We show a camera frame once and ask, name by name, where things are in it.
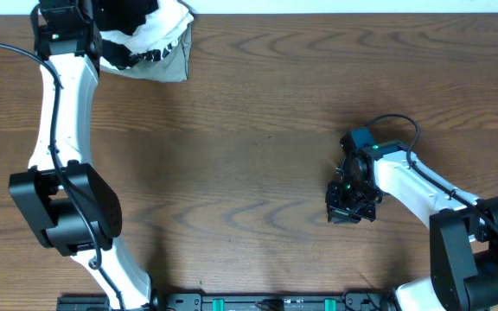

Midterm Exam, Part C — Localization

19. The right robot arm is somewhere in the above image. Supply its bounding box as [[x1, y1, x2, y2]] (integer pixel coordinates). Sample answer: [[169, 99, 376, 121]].
[[325, 127, 498, 310]]

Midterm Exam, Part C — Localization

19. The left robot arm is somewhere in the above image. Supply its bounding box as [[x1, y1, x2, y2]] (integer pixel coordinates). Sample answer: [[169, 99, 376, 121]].
[[9, 1, 151, 310]]

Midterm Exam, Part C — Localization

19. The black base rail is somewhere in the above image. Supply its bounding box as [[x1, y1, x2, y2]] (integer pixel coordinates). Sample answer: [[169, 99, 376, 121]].
[[56, 292, 399, 311]]

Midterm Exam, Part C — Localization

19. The black t-shirt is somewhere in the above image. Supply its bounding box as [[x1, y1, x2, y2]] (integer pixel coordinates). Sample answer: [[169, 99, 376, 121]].
[[93, 0, 159, 35]]

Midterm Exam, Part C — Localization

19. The black and white garment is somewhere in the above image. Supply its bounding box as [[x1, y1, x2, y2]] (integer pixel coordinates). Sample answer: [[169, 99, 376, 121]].
[[99, 39, 179, 71]]

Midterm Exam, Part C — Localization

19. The grey-beige folded garment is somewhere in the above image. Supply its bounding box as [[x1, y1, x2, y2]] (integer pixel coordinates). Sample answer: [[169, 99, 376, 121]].
[[101, 26, 192, 83]]

